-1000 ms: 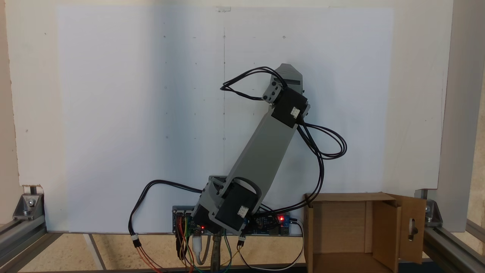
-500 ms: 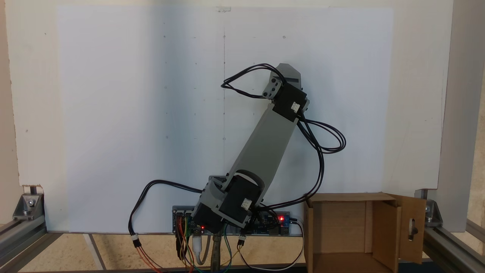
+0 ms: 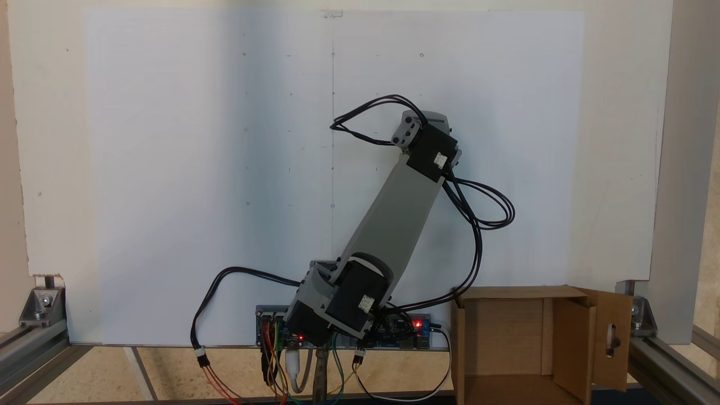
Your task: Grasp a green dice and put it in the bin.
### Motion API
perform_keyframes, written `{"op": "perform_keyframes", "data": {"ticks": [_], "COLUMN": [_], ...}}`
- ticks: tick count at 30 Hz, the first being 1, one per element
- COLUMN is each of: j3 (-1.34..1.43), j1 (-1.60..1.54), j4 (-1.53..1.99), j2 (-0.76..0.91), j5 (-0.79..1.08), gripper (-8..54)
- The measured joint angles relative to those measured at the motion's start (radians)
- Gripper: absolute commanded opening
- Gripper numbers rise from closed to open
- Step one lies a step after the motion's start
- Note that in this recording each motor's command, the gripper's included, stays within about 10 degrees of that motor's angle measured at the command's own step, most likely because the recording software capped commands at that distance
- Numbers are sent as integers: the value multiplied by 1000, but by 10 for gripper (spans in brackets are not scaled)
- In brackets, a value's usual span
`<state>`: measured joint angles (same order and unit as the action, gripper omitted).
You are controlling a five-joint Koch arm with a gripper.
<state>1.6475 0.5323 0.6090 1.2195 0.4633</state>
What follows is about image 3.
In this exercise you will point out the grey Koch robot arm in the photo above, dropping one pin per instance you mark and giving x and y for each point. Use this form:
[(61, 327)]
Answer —
[(394, 225)]

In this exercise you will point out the blue circuit board red LED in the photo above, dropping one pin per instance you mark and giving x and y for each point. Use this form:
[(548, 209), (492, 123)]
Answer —
[(416, 334)]

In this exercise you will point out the brown cardboard box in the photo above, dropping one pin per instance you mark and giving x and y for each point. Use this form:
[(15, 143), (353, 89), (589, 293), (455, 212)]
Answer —
[(506, 337)]

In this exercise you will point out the large white paper sheet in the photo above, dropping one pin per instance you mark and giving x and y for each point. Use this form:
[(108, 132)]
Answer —
[(169, 169)]

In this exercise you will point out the horizontal aluminium profile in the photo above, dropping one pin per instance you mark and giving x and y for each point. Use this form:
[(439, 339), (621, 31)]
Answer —
[(669, 365), (34, 354)]

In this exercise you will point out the metal corner bracket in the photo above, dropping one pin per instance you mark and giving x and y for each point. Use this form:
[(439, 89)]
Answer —
[(644, 318), (42, 306)]

